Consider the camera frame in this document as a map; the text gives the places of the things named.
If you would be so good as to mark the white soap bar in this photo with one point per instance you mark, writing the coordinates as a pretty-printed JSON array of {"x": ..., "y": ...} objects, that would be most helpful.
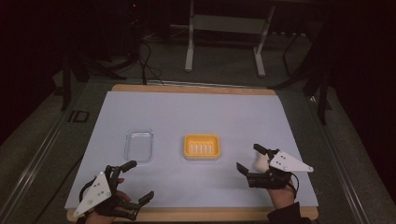
[{"x": 261, "y": 162}]

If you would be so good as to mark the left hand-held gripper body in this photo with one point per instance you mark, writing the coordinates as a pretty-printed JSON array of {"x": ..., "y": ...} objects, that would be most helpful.
[{"x": 99, "y": 189}]

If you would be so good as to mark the person's left hand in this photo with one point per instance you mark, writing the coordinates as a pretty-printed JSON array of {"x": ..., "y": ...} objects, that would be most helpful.
[{"x": 99, "y": 217}]

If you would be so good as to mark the person's right hand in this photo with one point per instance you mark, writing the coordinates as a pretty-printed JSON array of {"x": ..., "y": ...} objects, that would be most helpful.
[{"x": 281, "y": 196}]

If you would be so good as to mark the black tripod stand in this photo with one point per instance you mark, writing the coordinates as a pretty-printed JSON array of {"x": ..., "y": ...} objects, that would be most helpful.
[
  {"x": 81, "y": 68},
  {"x": 320, "y": 84}
]

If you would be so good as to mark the clear plastic container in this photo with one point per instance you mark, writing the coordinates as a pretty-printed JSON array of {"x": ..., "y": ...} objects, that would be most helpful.
[{"x": 139, "y": 145}]

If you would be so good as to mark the yellow soap dish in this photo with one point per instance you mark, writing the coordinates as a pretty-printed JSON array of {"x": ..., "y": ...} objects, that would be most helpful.
[{"x": 202, "y": 146}]

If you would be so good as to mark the white metal stand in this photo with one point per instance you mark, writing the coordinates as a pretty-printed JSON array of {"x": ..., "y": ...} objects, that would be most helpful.
[{"x": 227, "y": 25}]

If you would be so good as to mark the light blue table mat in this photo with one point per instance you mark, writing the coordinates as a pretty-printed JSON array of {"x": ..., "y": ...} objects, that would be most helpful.
[{"x": 193, "y": 112}]

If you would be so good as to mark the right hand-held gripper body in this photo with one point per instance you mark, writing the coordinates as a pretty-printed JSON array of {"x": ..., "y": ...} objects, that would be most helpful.
[{"x": 288, "y": 162}]

